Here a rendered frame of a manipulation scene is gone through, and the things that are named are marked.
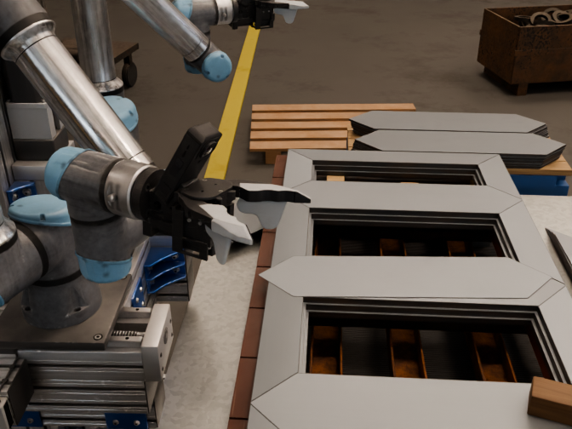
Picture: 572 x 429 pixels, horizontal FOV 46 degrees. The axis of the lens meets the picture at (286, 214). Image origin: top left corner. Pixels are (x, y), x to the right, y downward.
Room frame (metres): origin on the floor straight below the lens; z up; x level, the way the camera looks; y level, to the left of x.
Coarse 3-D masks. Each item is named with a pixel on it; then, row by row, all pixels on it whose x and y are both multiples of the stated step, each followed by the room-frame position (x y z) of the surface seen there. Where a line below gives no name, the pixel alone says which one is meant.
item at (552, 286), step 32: (320, 224) 1.74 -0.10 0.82; (352, 224) 1.74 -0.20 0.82; (384, 224) 1.73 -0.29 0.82; (416, 224) 1.72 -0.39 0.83; (448, 224) 1.72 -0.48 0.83; (480, 224) 1.72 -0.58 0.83; (512, 256) 1.52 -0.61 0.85; (544, 288) 1.35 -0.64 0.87; (416, 320) 1.28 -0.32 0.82; (448, 320) 1.28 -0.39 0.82; (480, 320) 1.27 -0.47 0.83; (512, 320) 1.27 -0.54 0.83; (544, 320) 1.23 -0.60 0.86; (544, 352) 1.15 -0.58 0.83
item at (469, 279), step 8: (456, 264) 1.45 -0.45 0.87; (464, 264) 1.45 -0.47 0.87; (472, 264) 1.45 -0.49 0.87; (456, 272) 1.41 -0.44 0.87; (464, 272) 1.41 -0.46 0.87; (472, 272) 1.41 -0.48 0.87; (480, 272) 1.41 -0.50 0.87; (456, 280) 1.38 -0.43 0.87; (464, 280) 1.38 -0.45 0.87; (472, 280) 1.38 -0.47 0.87; (480, 280) 1.38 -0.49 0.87; (456, 288) 1.35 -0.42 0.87; (464, 288) 1.35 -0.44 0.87; (472, 288) 1.35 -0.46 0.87; (480, 288) 1.35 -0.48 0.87; (488, 288) 1.35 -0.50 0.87; (464, 296) 1.31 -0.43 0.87; (472, 296) 1.31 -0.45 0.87; (480, 296) 1.31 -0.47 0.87; (488, 296) 1.31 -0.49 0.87
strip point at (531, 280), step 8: (512, 264) 1.45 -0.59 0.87; (520, 264) 1.45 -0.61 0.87; (520, 272) 1.41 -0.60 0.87; (528, 272) 1.41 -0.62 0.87; (536, 272) 1.41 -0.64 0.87; (520, 280) 1.38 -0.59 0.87; (528, 280) 1.38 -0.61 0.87; (536, 280) 1.38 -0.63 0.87; (544, 280) 1.38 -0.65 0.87; (528, 288) 1.35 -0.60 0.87; (536, 288) 1.35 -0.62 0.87; (528, 296) 1.31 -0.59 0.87
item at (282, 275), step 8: (280, 264) 1.45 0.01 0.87; (288, 264) 1.45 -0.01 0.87; (272, 272) 1.41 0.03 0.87; (280, 272) 1.41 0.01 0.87; (288, 272) 1.41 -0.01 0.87; (272, 280) 1.38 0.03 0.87; (280, 280) 1.38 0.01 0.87; (288, 280) 1.38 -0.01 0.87; (280, 288) 1.35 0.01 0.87; (288, 288) 1.35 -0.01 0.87
